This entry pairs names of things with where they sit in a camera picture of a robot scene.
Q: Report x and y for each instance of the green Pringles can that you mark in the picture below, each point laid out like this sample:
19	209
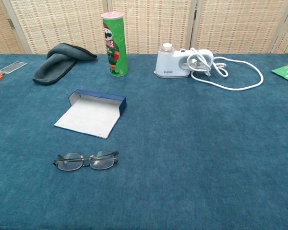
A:
115	48

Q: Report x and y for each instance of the grey folded cloth pouch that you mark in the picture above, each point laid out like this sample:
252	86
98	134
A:
52	69

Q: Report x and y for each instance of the woven bamboo folding screen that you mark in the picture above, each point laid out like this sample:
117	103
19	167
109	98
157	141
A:
158	24

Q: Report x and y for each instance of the black screen hinge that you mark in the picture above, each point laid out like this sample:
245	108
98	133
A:
11	24

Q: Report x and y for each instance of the blue table cloth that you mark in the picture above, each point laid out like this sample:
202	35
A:
182	143

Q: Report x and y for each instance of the blue glasses case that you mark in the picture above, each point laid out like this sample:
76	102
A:
86	115

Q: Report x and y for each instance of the black thin-frame eyeglasses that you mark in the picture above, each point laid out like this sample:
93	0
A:
69	164

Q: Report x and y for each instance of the white handheld garment steamer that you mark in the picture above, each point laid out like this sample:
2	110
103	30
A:
168	62

